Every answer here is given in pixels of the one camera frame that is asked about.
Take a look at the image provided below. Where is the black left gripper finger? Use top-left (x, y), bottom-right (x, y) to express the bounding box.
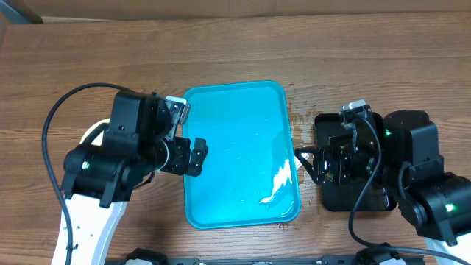
top-left (184, 161), bottom-right (202, 177)
top-left (191, 138), bottom-right (208, 164)

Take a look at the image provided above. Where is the green yellow sponge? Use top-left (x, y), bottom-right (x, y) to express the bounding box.
top-left (325, 172), bottom-right (336, 183)

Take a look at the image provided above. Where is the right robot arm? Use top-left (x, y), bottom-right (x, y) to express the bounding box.
top-left (294, 105), bottom-right (470, 264)

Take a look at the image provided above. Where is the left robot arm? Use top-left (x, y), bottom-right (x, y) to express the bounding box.
top-left (52, 91), bottom-right (208, 264)

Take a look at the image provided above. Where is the black rectangular tray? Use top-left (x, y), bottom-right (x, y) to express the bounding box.
top-left (314, 113), bottom-right (374, 211)

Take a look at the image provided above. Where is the teal plastic tray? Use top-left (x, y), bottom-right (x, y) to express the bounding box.
top-left (183, 80), bottom-right (302, 230)

